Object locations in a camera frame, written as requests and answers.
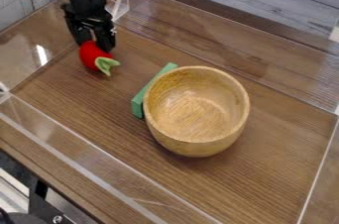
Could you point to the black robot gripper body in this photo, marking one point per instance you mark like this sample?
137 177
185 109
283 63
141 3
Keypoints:
85 0

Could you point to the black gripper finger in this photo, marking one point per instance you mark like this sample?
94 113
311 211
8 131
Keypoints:
78 31
104 34

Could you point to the red plush strawberry toy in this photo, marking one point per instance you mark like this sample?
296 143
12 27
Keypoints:
94 59

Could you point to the green rectangular block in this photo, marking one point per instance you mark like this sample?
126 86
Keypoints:
136 101

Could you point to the light wooden bowl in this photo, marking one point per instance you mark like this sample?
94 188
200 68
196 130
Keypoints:
196 108

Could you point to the clear acrylic corner bracket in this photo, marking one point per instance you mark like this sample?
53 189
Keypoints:
116 8

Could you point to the clear acrylic tray wall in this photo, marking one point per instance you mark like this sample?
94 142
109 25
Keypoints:
102 185

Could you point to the black table leg bracket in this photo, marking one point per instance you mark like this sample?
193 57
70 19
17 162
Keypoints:
41 208

